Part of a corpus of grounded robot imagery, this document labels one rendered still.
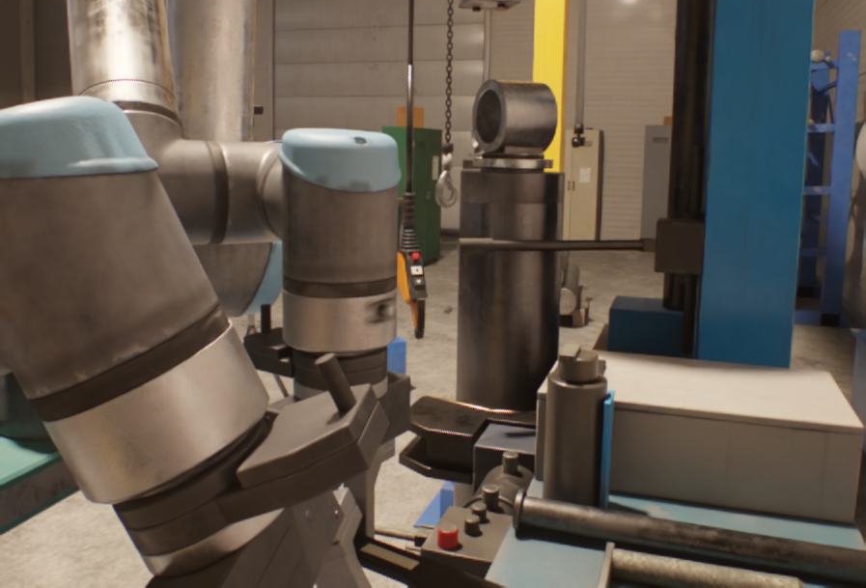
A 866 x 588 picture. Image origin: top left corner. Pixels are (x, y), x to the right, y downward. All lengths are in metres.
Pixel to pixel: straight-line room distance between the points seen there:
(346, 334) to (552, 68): 3.57
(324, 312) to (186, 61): 0.49
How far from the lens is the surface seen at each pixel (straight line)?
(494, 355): 1.46
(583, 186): 11.61
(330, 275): 0.54
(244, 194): 0.63
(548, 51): 4.07
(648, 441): 1.02
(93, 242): 0.31
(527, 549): 0.90
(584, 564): 0.89
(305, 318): 0.55
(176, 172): 0.62
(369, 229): 0.54
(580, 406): 0.92
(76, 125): 0.32
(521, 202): 1.41
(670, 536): 0.90
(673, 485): 1.04
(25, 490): 0.91
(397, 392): 0.63
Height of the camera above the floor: 1.51
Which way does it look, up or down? 6 degrees down
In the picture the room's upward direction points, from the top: 1 degrees clockwise
